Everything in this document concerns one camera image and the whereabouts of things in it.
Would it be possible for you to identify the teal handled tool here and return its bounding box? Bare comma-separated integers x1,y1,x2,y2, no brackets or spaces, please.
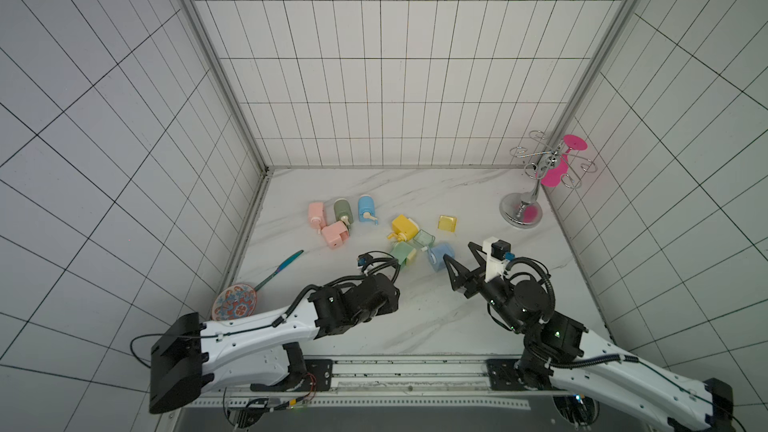
253,250,304,292

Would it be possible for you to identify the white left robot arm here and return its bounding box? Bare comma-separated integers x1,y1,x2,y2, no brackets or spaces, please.
146,251,401,415

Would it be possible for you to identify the chrome cup holder stand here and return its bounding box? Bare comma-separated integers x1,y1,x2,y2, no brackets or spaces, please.
499,130,597,229

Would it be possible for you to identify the yellow pencil sharpener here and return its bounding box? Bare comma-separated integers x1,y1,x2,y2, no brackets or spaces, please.
387,215,420,242

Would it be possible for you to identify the magenta plastic goblet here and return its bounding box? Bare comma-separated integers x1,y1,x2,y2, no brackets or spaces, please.
540,134,588,188

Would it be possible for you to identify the patterned ceramic plate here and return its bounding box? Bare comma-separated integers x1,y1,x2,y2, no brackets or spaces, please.
211,283,257,321

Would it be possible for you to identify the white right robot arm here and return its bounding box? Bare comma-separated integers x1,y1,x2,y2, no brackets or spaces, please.
442,237,743,431

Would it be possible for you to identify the mint green pencil sharpener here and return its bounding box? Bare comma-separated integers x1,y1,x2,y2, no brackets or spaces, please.
391,242,418,267

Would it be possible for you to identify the clear yellow sharpener tray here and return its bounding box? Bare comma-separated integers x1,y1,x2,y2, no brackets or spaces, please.
437,215,458,233

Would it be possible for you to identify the clear mint sharpener tray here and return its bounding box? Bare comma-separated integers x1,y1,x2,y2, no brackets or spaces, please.
412,229,435,251

